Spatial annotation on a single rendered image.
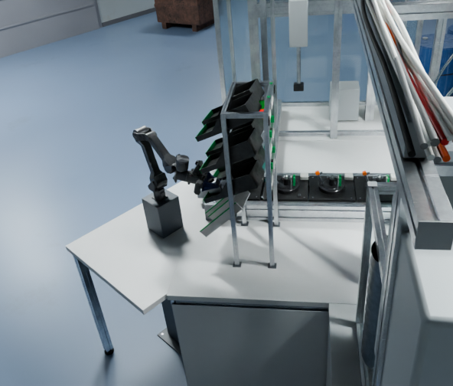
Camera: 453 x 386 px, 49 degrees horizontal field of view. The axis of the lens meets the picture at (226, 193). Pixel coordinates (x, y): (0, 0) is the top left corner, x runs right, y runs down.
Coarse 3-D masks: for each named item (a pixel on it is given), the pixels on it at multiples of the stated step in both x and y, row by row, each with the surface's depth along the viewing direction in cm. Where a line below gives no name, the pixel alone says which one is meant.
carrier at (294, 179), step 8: (280, 176) 286; (288, 176) 278; (296, 176) 284; (304, 176) 280; (280, 184) 275; (288, 184) 275; (296, 184) 274; (304, 184) 277; (264, 192) 273; (272, 192) 273; (280, 192) 271; (288, 192) 270; (296, 192) 271; (304, 192) 270; (264, 200) 269; (272, 200) 268; (280, 200) 267; (288, 200) 266; (296, 200) 266; (304, 200) 265
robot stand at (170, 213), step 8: (152, 192) 266; (168, 192) 265; (144, 200) 261; (152, 200) 260; (168, 200) 259; (176, 200) 261; (144, 208) 265; (152, 208) 258; (160, 208) 255; (168, 208) 259; (176, 208) 263; (152, 216) 262; (160, 216) 257; (168, 216) 261; (176, 216) 265; (152, 224) 266; (160, 224) 260; (168, 224) 263; (176, 224) 268; (160, 232) 264; (168, 232) 265
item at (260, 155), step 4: (260, 148) 235; (260, 152) 233; (264, 152) 237; (256, 156) 229; (260, 156) 232; (264, 156) 236; (244, 160) 229; (248, 160) 228; (252, 160) 227; (260, 160) 231; (264, 160) 235; (236, 164) 231; (240, 164) 230; (220, 168) 251; (224, 168) 251; (232, 168) 233; (216, 172) 249; (220, 172) 251; (224, 172) 248; (216, 176) 248; (220, 176) 246; (220, 180) 239
